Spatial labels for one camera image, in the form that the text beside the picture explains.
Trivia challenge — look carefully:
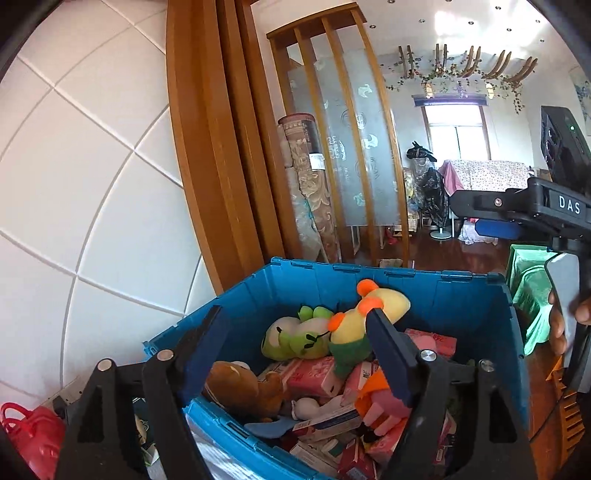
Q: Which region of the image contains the window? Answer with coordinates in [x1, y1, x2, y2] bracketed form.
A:
[413, 95, 491, 162]

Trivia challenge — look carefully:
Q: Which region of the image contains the green cloth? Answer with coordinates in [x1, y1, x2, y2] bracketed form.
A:
[508, 244, 561, 356]

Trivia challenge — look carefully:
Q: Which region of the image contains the black garment on rack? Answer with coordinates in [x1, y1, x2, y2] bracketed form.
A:
[406, 142, 451, 232]

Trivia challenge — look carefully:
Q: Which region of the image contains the brown bear plush toy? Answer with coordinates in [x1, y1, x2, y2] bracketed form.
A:
[203, 361, 284, 423]

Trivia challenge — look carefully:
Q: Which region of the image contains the wooden wall frame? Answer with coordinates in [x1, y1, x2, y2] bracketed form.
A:
[165, 0, 287, 296]

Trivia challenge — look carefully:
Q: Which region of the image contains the pink tissue pack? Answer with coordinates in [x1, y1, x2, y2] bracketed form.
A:
[406, 329, 458, 358]

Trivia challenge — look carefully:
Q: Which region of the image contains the red bear suitcase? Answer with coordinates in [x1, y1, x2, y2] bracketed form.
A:
[0, 401, 68, 480]

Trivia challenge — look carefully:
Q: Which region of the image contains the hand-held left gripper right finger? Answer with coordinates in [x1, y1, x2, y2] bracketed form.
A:
[366, 308, 539, 480]

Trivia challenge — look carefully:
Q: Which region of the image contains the pink floral tissue box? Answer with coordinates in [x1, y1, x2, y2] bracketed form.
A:
[281, 357, 345, 398]

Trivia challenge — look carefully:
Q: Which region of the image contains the pile of small boxes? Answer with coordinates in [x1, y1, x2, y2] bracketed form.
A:
[245, 360, 458, 480]

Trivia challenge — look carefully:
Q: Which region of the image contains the wooden glass partition screen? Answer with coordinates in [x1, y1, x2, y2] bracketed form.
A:
[267, 2, 411, 268]

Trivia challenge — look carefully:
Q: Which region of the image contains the green frog plush toy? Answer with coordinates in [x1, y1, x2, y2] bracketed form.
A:
[261, 305, 333, 360]

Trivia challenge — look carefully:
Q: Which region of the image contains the blue plastic storage crate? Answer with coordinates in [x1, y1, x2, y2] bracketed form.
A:
[142, 257, 532, 480]

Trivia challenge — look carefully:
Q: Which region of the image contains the colourful patterned bag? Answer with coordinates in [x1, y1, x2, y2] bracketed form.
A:
[404, 168, 426, 208]

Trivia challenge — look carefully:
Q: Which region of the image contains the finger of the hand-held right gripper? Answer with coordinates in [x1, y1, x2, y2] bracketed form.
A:
[450, 187, 532, 221]
[475, 220, 520, 241]

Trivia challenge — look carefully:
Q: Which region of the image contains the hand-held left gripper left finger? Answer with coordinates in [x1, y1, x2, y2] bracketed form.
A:
[54, 305, 232, 480]

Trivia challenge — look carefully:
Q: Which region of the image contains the pink draped cloth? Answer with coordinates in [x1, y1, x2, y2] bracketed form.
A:
[438, 159, 465, 195]

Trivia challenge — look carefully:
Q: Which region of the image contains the hanging vine decoration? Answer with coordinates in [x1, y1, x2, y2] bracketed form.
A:
[383, 44, 539, 114]

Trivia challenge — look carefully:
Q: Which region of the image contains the floral covered sofa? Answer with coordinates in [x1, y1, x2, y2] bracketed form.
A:
[450, 159, 536, 245]

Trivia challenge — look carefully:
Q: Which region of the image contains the yellow duck plush toy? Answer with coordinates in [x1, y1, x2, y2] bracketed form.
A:
[328, 279, 411, 377]

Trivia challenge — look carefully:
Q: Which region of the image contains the pink pig plush toy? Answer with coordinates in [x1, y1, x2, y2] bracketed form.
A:
[355, 369, 416, 437]

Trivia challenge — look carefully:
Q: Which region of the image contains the rolled patterned carpet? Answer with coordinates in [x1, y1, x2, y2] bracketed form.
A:
[277, 113, 342, 264]

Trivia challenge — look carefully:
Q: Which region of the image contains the person's right hand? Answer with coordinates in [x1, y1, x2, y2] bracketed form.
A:
[549, 290, 591, 355]

